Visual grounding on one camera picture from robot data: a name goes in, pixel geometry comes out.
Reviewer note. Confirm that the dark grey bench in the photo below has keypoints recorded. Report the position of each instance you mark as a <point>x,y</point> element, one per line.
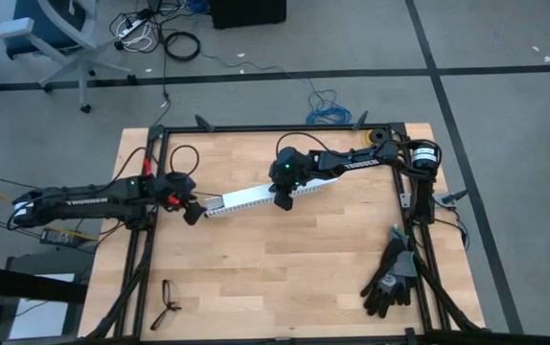
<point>16,282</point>

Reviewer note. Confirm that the white power strip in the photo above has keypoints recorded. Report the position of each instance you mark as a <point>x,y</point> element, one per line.
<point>131,29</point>

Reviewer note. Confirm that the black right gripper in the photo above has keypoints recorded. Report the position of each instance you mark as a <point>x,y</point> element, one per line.
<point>283,199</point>

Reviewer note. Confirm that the black eyeglasses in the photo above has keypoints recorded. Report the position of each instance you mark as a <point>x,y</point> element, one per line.
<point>173,307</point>

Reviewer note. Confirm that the large black box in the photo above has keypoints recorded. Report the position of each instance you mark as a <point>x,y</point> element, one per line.
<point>246,12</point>

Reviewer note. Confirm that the black grey work glove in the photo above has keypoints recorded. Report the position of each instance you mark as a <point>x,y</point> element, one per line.
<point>406,263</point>
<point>375,297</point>

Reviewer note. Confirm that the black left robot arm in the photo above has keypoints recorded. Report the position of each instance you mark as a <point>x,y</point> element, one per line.
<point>83,201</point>

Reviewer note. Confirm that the office chair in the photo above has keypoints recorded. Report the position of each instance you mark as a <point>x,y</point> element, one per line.
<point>78,52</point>

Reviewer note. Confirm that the black aluminium rig frame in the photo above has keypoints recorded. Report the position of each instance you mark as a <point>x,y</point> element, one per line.
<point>280,128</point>

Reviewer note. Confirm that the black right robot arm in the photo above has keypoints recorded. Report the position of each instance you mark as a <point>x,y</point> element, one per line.
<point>366,163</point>

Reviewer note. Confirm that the black power adapter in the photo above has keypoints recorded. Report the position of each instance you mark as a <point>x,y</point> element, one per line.
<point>59,237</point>

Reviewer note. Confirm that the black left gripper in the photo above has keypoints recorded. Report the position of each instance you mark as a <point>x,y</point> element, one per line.
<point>193,212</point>

